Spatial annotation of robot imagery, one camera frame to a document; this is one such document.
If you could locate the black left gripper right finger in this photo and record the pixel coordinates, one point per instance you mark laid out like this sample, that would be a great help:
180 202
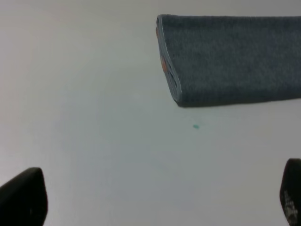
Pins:
290 192

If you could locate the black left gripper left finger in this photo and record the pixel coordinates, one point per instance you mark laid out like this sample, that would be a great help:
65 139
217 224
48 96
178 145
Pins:
24 200

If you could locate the grey towel with orange pattern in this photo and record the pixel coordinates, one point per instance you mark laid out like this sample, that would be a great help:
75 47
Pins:
223 60

